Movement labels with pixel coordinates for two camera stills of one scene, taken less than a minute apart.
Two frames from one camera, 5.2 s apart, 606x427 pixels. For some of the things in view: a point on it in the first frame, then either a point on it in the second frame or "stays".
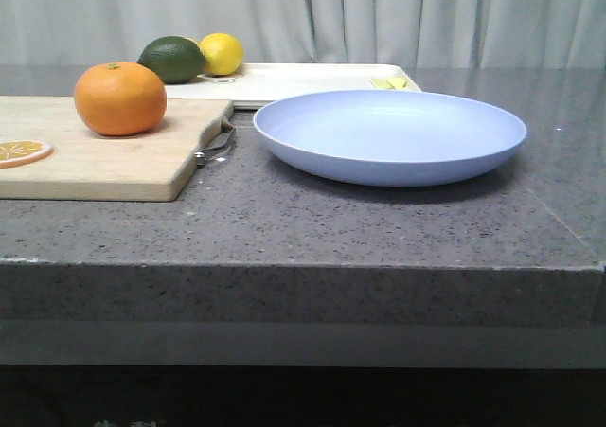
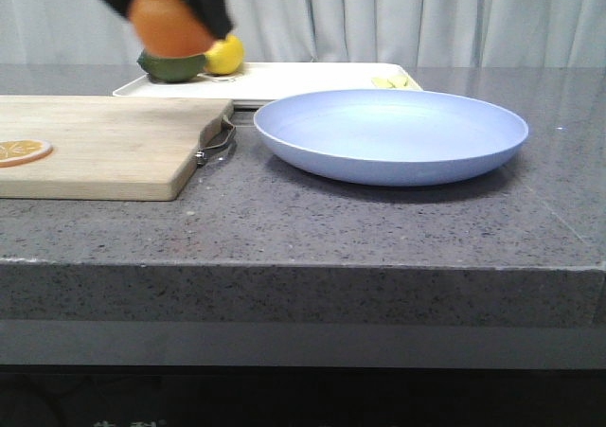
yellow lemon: [223, 53] stays
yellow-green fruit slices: [389, 82] stays
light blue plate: [388, 138] stays
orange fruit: [120, 98] to [167, 23]
